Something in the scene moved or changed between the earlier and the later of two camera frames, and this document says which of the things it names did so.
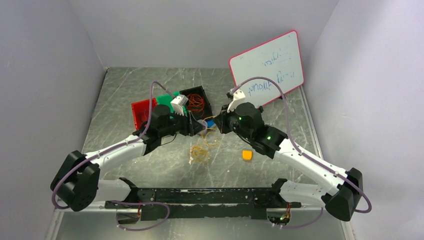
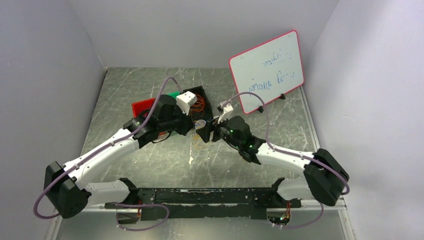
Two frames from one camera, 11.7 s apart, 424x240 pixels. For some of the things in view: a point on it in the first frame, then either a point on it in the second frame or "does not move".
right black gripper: x=221 y=120 to x=205 y=132
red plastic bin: x=140 y=111 does not move
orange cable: x=196 y=103 does not move
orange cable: x=195 y=103 does not move
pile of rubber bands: x=199 y=154 to x=196 y=137
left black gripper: x=190 y=125 does not move
